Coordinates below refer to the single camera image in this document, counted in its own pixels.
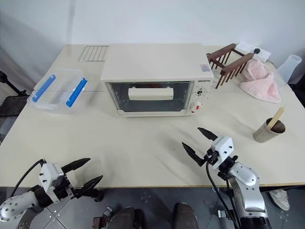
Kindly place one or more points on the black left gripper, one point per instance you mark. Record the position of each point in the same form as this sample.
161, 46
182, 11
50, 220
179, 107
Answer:
64, 188

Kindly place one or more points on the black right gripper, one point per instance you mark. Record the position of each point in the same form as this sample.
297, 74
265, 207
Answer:
212, 158

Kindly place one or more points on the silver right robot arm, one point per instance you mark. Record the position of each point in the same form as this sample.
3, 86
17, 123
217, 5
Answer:
249, 190

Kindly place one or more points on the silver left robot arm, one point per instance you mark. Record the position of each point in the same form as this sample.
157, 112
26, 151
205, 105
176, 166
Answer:
19, 205

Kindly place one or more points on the cream toaster oven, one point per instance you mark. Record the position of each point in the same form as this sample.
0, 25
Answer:
152, 59

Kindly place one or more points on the metal caster wheel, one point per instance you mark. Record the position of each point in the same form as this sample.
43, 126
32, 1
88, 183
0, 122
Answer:
102, 218

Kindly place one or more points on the dark rounded shape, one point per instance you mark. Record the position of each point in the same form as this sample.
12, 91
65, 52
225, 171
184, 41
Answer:
127, 218
186, 215

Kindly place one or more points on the beige chopstick holder cup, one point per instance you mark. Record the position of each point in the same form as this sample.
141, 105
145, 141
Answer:
263, 133

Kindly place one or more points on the wooden chopstick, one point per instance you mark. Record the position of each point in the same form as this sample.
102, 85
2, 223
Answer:
276, 118
279, 117

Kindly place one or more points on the brown wooden rack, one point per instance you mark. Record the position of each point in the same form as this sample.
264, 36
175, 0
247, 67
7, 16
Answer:
234, 65

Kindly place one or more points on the pink towel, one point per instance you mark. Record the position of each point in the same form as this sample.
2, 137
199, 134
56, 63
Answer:
264, 86

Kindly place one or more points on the clear container with blue clips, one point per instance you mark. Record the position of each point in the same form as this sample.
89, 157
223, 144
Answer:
56, 93

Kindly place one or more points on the white shoe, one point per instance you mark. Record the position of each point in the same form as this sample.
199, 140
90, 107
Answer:
280, 199

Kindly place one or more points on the white power strip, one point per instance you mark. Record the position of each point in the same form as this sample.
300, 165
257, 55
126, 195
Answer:
246, 47

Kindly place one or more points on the black plug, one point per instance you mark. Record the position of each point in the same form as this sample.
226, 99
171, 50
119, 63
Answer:
257, 51

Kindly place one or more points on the black stand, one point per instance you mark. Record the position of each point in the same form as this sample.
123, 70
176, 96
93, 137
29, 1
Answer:
12, 87

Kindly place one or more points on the clear plastic bottle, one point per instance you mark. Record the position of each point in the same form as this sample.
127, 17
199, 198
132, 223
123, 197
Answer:
289, 68

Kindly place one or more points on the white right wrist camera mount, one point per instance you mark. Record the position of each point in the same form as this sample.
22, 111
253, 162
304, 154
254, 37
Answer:
224, 149

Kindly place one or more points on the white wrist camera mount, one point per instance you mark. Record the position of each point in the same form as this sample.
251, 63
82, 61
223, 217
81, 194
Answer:
48, 179
224, 149

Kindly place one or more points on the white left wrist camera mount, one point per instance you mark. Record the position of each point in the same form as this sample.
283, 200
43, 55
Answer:
48, 179

